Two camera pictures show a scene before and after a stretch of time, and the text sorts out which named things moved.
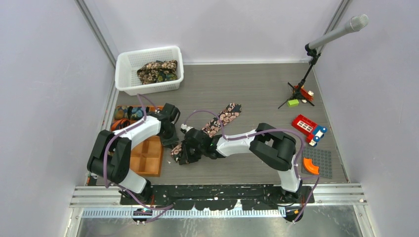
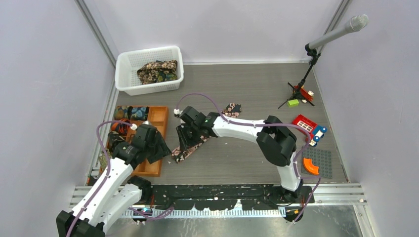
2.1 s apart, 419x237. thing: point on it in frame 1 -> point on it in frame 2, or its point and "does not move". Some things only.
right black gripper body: x=192 y=154 -> x=193 y=126
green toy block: x=293 y=103 does not move
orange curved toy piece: x=310 y=167 does not move
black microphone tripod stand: x=314 y=56 does not move
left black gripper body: x=168 y=138 -> x=156 y=150
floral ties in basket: x=158 y=71 does not move
